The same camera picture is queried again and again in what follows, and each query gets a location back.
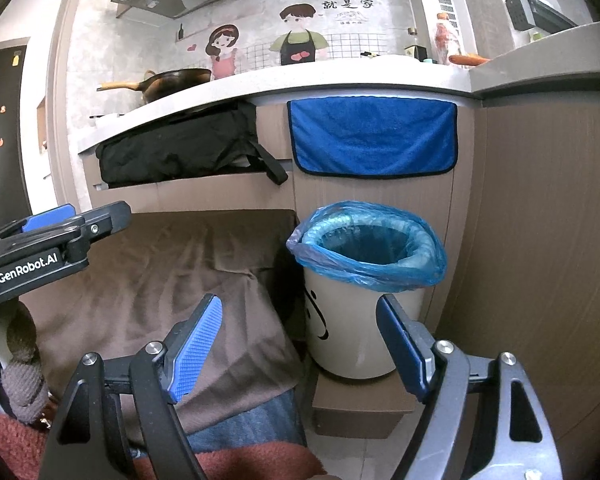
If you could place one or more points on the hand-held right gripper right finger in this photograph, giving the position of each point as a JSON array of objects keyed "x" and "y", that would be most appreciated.
[{"x": 400, "y": 345}]

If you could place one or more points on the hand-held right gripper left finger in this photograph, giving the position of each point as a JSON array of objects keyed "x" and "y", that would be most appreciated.
[{"x": 200, "y": 345}]

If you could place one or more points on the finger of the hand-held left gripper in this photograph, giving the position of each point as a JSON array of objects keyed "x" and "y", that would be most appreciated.
[
  {"x": 50, "y": 217},
  {"x": 105, "y": 220}
]

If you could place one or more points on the white trash bin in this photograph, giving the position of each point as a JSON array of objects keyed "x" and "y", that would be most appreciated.
[{"x": 360, "y": 330}]

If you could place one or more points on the blue plastic bin liner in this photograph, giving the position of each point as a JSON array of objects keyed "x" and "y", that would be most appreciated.
[{"x": 330, "y": 255}]

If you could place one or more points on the black refrigerator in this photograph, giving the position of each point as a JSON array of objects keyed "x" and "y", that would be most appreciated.
[{"x": 10, "y": 170}]

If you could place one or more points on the brown table cloth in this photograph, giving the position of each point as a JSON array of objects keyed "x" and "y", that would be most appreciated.
[{"x": 155, "y": 270}]

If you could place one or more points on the cardboard box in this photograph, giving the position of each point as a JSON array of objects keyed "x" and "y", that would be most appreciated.
[{"x": 360, "y": 407}]

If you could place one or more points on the person's leg in jeans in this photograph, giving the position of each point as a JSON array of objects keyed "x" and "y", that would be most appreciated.
[{"x": 250, "y": 420}]

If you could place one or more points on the black fabric bag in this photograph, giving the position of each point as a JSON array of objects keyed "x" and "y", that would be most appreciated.
[{"x": 180, "y": 145}]

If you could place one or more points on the black wok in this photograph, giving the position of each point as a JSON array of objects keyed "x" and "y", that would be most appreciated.
[{"x": 175, "y": 82}]

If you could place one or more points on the rust red knit garment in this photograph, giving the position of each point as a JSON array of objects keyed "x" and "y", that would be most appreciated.
[{"x": 10, "y": 440}]

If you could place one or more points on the blue towel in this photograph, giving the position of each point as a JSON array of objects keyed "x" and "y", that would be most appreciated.
[{"x": 375, "y": 135}]

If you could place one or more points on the orange carrot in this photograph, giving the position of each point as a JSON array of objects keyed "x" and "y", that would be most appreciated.
[{"x": 467, "y": 60}]

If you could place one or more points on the dark sauce bottle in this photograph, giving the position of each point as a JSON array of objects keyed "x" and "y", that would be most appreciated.
[{"x": 416, "y": 52}]

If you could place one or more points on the red and white bottle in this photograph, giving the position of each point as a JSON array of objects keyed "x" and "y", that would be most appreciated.
[{"x": 447, "y": 42}]

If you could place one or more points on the green and white packet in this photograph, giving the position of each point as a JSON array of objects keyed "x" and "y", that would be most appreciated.
[{"x": 536, "y": 37}]

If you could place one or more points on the black knife holder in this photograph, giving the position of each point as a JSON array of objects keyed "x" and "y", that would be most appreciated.
[{"x": 519, "y": 10}]

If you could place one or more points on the grey metal rail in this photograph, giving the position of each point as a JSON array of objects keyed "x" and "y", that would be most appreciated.
[{"x": 100, "y": 187}]

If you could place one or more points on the cartoon wall sticker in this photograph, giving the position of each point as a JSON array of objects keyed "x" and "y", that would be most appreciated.
[{"x": 295, "y": 40}]

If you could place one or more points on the white slotted wall panel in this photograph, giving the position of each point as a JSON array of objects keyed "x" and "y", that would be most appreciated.
[{"x": 447, "y": 10}]

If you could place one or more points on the black wall rack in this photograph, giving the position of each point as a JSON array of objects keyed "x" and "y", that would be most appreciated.
[{"x": 552, "y": 15}]

